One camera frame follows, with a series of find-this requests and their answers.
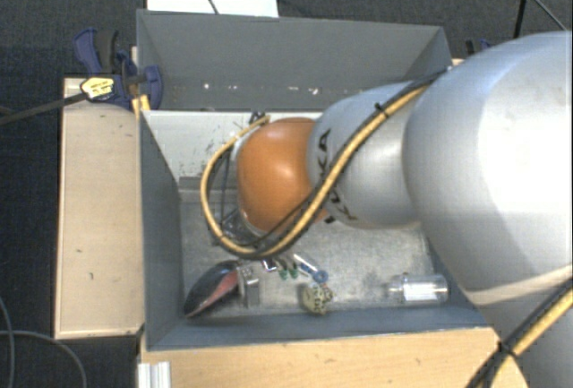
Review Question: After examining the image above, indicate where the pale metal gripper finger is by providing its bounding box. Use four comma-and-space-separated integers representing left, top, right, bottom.
237, 265, 262, 309

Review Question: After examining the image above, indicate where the black and red computer mouse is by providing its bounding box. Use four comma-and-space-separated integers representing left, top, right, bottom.
183, 260, 242, 319

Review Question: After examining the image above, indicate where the pale wood board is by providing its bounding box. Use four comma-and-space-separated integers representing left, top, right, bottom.
54, 77, 145, 340

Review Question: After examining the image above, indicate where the clear plastic bottle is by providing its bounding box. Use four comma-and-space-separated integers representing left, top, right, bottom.
386, 272, 449, 305

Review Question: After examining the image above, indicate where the grey metal bin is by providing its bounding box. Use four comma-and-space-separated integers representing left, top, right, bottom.
135, 8, 494, 352

